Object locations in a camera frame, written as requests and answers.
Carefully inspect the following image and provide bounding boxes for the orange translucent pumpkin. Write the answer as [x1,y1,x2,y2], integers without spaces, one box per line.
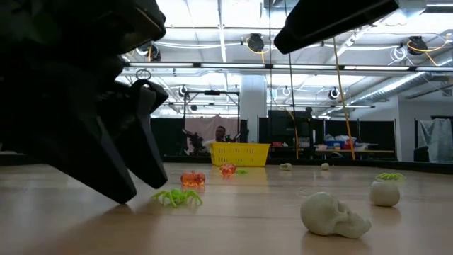
[219,162,237,177]
[180,170,207,188]

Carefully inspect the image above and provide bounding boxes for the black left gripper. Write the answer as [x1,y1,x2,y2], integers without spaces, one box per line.
[0,0,167,157]

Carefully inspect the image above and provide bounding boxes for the black room partition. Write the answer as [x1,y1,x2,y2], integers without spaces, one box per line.
[150,118,185,157]
[323,119,396,160]

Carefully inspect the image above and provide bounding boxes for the overhead light bar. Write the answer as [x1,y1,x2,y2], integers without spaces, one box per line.
[123,62,453,72]

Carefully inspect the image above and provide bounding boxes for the white square column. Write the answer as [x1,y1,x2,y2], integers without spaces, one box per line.
[240,74,268,142]

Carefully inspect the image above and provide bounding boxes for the black equipment cabinet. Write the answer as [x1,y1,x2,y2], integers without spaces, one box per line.
[258,110,314,157]

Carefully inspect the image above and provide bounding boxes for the person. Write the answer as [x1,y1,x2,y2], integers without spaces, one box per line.
[203,125,229,155]

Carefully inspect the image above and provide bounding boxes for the black hanging cable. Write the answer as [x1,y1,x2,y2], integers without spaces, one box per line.
[287,52,297,118]

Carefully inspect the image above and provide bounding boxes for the wooden background work table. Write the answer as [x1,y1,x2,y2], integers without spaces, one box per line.
[314,148,395,162]

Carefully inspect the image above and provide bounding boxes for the black background rig frame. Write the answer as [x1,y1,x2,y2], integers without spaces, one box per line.
[182,90,241,142]

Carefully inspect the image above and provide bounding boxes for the yellow hanging cable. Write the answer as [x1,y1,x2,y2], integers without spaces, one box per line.
[331,37,357,162]

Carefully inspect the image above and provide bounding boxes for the grey cover sheet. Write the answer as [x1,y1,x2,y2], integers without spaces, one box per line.
[417,118,453,164]

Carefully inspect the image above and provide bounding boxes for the yellow plastic basket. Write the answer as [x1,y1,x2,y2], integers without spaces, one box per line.
[210,142,271,167]

